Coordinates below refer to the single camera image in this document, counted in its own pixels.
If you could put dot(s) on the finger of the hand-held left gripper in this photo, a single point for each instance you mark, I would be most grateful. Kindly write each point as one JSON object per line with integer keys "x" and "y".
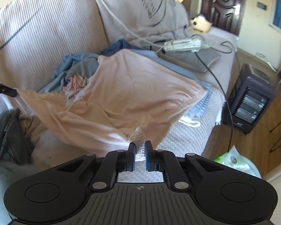
{"x": 4, "y": 89}

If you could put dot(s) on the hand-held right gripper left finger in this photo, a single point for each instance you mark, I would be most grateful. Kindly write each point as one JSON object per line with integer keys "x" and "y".
{"x": 131, "y": 154}

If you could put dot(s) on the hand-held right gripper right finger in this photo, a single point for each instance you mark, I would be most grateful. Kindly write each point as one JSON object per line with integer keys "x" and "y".
{"x": 148, "y": 154}

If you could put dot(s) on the cream sweatshirt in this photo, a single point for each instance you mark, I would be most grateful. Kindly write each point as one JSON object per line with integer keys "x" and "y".
{"x": 189, "y": 121}

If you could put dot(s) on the pale pink pants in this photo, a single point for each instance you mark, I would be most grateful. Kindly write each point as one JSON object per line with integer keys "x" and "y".
{"x": 131, "y": 86}

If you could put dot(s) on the grey-blue pants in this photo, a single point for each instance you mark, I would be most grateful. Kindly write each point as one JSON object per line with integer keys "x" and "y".
{"x": 199, "y": 105}

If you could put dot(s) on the light blue shirt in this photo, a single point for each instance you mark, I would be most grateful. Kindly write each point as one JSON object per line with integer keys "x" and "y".
{"x": 68, "y": 63}

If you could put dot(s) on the printed cream garment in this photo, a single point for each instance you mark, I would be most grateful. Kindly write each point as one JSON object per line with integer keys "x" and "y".
{"x": 75, "y": 83}

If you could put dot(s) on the green snack packet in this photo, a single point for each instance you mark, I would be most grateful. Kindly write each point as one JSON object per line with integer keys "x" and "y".
{"x": 224, "y": 158}

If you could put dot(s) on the grey-blue crumpled garment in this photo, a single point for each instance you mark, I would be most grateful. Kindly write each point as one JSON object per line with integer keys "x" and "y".
{"x": 84, "y": 69}

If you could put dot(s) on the dark blue garment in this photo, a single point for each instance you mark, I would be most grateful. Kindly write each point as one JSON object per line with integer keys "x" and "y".
{"x": 117, "y": 48}

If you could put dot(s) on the grey flat cushion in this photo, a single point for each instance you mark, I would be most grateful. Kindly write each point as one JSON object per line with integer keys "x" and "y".
{"x": 196, "y": 58}

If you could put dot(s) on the white power strip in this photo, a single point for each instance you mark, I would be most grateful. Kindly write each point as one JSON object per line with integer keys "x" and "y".
{"x": 182, "y": 44}

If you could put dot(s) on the dark electric heater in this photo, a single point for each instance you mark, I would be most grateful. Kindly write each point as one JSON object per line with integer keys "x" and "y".
{"x": 248, "y": 82}

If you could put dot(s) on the cream and brown plush toy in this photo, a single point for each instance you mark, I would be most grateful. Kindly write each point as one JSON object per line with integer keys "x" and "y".
{"x": 201, "y": 24}

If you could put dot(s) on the grey printed cushion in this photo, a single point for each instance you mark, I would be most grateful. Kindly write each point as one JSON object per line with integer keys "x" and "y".
{"x": 135, "y": 9}

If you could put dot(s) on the dark brown door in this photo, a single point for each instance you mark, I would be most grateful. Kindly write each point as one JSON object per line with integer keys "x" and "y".
{"x": 220, "y": 0}

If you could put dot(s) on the dark wall switch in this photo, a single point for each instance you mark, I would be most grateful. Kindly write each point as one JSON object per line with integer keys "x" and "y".
{"x": 261, "y": 5}

